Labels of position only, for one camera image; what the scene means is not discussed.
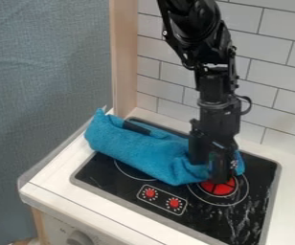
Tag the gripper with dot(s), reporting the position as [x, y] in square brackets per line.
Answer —
[220, 119]

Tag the blue cloth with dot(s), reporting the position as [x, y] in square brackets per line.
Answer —
[148, 148]

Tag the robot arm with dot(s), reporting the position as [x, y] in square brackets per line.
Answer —
[197, 32]

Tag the toy stove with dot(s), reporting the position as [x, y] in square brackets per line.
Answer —
[175, 194]

